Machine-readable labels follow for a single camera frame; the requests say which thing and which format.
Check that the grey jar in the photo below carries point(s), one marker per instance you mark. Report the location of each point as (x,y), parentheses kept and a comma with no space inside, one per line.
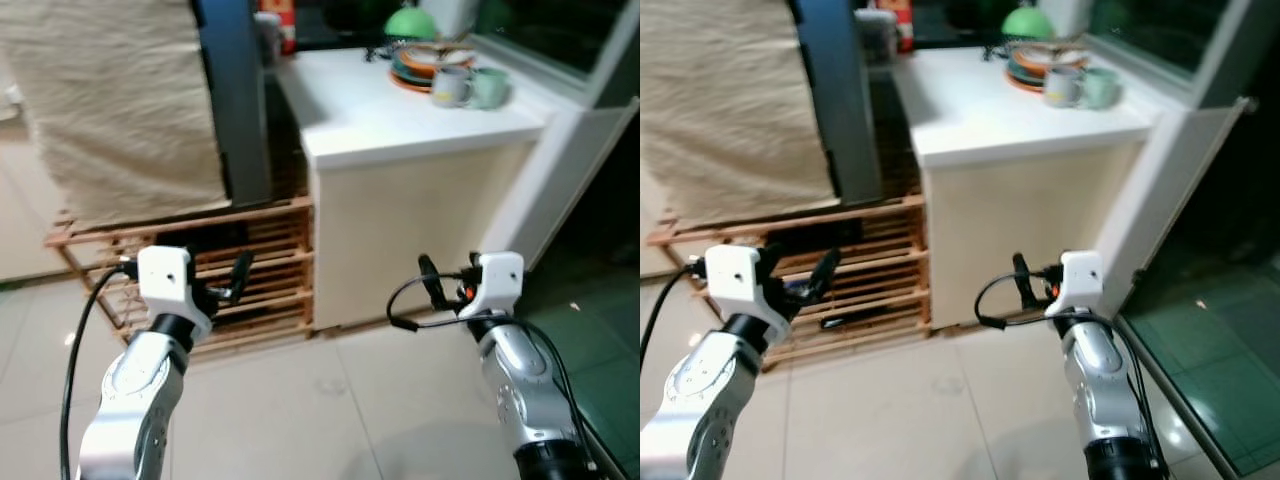
(876,35)
(267,40)

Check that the white wall socket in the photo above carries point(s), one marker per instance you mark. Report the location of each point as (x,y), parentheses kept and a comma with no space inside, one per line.
(13,95)

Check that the dark grey pillar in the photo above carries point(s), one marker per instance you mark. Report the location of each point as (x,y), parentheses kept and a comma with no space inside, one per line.
(238,100)
(845,100)

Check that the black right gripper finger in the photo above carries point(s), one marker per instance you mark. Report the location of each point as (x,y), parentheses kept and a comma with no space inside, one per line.
(433,285)
(1025,282)

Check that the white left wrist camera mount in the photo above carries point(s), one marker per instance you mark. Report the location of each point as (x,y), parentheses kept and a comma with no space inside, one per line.
(735,275)
(165,278)

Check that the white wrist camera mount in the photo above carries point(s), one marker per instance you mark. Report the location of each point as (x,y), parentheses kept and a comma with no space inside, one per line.
(495,282)
(1078,280)
(735,275)
(165,278)

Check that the white door panel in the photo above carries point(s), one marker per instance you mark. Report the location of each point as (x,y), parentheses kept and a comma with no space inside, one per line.
(1170,190)
(560,170)

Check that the teal plate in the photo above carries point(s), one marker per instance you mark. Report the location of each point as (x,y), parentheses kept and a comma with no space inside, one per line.
(408,68)
(1022,68)

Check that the pale green mug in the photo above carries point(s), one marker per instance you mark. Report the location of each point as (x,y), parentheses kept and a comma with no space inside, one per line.
(1102,90)
(492,90)

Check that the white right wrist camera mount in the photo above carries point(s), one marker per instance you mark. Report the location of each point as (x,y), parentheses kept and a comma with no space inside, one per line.
(495,282)
(1078,280)

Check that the grey mug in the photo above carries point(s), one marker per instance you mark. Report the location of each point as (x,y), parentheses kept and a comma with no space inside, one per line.
(452,88)
(1062,88)

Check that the green dome lid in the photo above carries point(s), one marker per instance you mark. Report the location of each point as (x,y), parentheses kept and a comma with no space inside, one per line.
(410,25)
(1027,24)

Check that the wooden slatted rack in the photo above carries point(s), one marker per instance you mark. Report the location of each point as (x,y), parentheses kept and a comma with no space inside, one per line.
(880,270)
(275,270)

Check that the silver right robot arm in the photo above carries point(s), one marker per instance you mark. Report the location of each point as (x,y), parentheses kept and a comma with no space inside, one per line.
(525,390)
(1105,390)

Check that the red orange package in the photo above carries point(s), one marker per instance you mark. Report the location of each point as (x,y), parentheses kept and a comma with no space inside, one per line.
(901,22)
(281,25)

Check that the white counter cabinet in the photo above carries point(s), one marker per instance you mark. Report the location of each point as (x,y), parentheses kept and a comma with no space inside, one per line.
(400,200)
(1010,200)

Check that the beige hanging cloth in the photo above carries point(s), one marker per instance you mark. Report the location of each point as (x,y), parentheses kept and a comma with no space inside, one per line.
(110,100)
(730,100)

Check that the small black object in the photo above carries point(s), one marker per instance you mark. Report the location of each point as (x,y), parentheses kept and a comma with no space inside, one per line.
(380,52)
(996,50)

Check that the orange plate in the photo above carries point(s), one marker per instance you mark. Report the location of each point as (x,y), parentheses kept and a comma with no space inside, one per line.
(1025,83)
(412,84)

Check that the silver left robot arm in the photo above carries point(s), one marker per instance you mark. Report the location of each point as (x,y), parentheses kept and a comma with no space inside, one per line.
(135,400)
(700,400)

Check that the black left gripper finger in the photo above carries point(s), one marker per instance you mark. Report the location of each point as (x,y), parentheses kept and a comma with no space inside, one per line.
(825,272)
(240,272)
(773,258)

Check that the metal door rail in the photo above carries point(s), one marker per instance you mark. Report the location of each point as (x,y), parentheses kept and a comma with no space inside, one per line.
(1175,395)

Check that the white container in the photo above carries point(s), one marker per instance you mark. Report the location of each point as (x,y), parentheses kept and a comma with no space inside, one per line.
(455,15)
(1065,14)

